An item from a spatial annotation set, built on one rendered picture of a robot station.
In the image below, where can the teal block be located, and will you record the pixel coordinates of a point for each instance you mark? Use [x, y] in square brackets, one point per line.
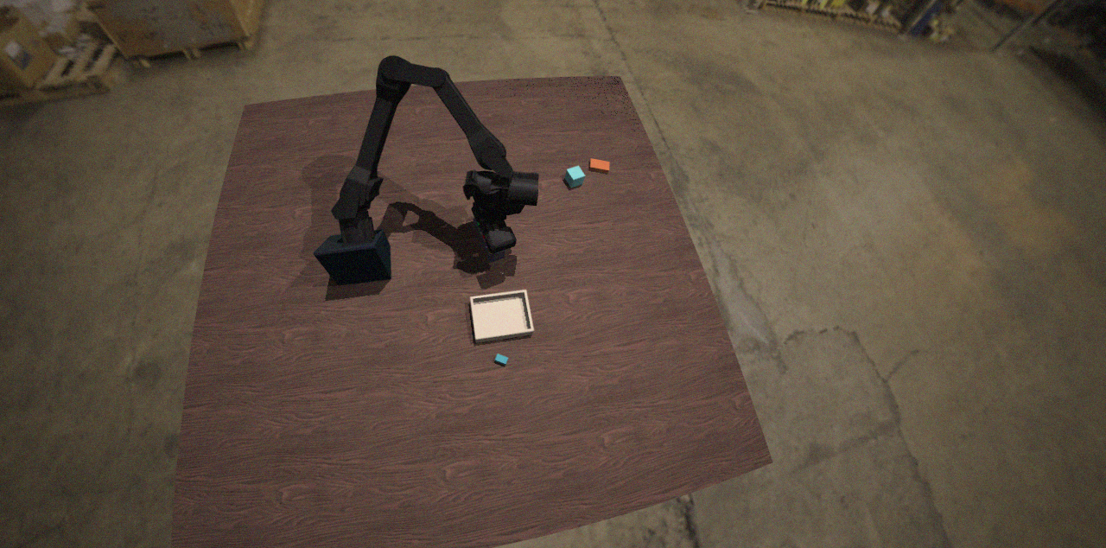
[574, 176]

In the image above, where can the shallow white tray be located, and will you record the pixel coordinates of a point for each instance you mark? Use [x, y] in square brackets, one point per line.
[501, 316]

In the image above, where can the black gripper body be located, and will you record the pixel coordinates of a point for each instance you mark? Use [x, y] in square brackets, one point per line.
[498, 238]

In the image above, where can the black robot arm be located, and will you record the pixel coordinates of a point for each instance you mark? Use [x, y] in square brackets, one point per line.
[395, 75]

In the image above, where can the orange rectangular block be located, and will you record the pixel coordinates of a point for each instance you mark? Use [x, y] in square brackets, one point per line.
[599, 166]

